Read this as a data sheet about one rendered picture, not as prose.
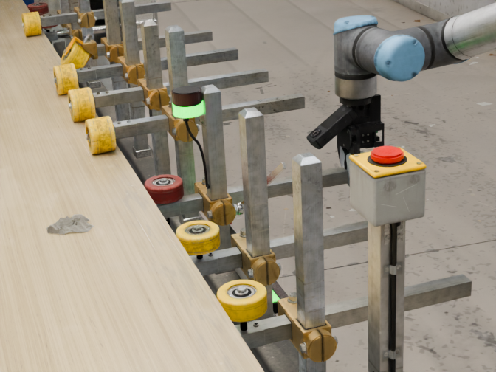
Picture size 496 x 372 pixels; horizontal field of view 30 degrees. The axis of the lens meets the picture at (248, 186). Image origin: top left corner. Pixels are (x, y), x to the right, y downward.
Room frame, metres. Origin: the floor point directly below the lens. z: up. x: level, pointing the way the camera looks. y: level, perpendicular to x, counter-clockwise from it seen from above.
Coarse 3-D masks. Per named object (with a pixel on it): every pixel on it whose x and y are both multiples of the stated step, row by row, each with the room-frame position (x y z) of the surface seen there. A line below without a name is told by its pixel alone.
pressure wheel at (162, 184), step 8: (160, 176) 1.80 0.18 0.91; (168, 176) 1.79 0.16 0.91; (176, 176) 1.79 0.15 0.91; (152, 184) 1.76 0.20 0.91; (160, 184) 1.76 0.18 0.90; (168, 184) 1.76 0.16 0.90; (176, 184) 1.75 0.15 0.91; (152, 192) 1.74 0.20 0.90; (160, 192) 1.73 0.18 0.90; (168, 192) 1.73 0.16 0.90; (176, 192) 1.74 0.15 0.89; (160, 200) 1.73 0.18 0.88; (168, 200) 1.73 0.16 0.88; (176, 200) 1.74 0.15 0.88
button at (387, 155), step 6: (378, 150) 1.04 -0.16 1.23; (384, 150) 1.04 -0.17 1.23; (390, 150) 1.04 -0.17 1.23; (396, 150) 1.04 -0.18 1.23; (372, 156) 1.03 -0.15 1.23; (378, 156) 1.03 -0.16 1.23; (384, 156) 1.02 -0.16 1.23; (390, 156) 1.02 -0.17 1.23; (396, 156) 1.03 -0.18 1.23; (402, 156) 1.03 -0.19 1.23; (378, 162) 1.03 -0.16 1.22; (384, 162) 1.02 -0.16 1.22; (390, 162) 1.02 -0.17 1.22; (396, 162) 1.03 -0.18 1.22
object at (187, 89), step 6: (174, 90) 1.75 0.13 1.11; (180, 90) 1.75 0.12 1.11; (186, 90) 1.74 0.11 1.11; (192, 90) 1.74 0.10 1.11; (198, 90) 1.74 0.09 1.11; (204, 114) 1.74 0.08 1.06; (186, 120) 1.74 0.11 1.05; (204, 120) 1.74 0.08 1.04; (186, 126) 1.75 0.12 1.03; (204, 126) 1.74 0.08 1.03; (192, 138) 1.75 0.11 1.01; (198, 144) 1.75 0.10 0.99; (204, 162) 1.75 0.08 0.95; (204, 168) 1.75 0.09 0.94; (204, 174) 1.75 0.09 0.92
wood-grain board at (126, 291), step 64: (0, 64) 2.81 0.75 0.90; (0, 128) 2.19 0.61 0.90; (64, 128) 2.16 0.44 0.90; (0, 192) 1.78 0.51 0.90; (64, 192) 1.76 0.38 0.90; (128, 192) 1.74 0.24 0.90; (0, 256) 1.48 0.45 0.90; (64, 256) 1.46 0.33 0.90; (128, 256) 1.45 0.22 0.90; (0, 320) 1.25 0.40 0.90; (64, 320) 1.24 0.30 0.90; (128, 320) 1.23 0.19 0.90; (192, 320) 1.22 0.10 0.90
